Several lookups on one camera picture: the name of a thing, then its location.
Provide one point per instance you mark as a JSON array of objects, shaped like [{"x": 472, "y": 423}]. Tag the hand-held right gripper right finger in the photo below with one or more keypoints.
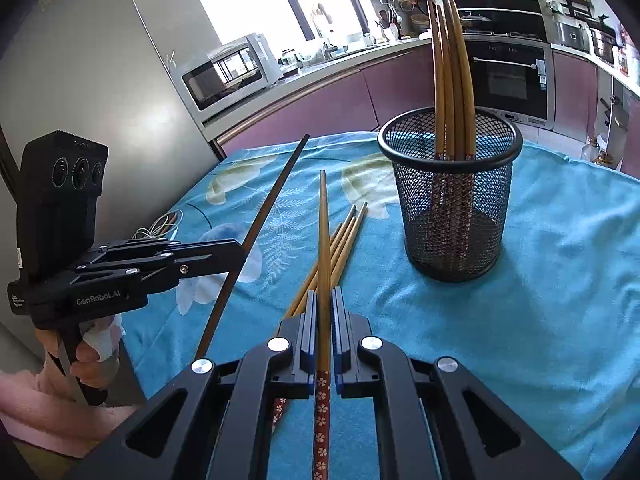
[{"x": 339, "y": 345}]

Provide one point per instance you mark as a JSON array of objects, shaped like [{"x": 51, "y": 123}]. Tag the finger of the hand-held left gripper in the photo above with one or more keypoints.
[
  {"x": 170, "y": 244},
  {"x": 210, "y": 260}
]

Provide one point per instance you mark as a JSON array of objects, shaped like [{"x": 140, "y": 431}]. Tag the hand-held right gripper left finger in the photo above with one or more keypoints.
[{"x": 310, "y": 340}]

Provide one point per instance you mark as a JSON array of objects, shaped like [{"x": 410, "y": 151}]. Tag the dark brown chopstick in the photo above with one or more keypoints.
[{"x": 260, "y": 230}]

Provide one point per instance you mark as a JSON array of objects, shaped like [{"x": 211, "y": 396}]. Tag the black mesh utensil holder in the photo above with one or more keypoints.
[{"x": 490, "y": 220}]

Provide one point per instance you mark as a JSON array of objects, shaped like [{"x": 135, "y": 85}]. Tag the person's left forearm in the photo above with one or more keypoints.
[{"x": 45, "y": 410}]

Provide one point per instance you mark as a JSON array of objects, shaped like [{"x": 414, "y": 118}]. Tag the person's left hand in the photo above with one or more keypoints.
[{"x": 87, "y": 367}]

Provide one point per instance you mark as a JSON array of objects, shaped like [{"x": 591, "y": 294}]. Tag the white tissue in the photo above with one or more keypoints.
[{"x": 105, "y": 337}]

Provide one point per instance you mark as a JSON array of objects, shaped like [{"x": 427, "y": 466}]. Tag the grey steel refrigerator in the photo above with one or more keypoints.
[{"x": 100, "y": 85}]

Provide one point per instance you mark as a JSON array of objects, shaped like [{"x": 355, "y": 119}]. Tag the blue leaf printed tablecloth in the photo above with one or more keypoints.
[{"x": 500, "y": 335}]

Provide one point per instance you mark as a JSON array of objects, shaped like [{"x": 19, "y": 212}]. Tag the white microwave oven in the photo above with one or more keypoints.
[{"x": 225, "y": 75}]

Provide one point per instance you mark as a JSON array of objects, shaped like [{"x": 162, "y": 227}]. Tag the long pink base cabinets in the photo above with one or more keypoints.
[{"x": 325, "y": 95}]

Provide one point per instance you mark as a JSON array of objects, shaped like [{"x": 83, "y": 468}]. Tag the kitchen window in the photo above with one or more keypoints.
[{"x": 240, "y": 0}]

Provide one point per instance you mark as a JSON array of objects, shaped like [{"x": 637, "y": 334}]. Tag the black built-in oven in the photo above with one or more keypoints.
[{"x": 505, "y": 85}]

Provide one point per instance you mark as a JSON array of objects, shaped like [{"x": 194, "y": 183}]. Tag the plastic oil bottle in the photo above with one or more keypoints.
[{"x": 597, "y": 152}]

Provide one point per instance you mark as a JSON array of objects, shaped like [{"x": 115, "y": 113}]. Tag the black frying pan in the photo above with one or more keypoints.
[{"x": 424, "y": 4}]

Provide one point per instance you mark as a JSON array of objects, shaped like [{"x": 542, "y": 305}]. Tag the short pink base cabinets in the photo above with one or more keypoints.
[{"x": 575, "y": 90}]

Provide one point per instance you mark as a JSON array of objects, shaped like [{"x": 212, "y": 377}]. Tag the black wok with lid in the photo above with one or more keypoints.
[{"x": 475, "y": 20}]

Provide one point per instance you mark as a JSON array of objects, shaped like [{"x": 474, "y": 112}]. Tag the black range hood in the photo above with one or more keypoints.
[{"x": 500, "y": 2}]

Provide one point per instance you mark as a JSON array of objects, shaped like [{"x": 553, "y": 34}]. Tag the silver rice cooker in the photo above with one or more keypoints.
[{"x": 572, "y": 35}]

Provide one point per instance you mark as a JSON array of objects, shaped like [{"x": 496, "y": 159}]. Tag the stainless steel pot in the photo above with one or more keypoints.
[{"x": 602, "y": 45}]

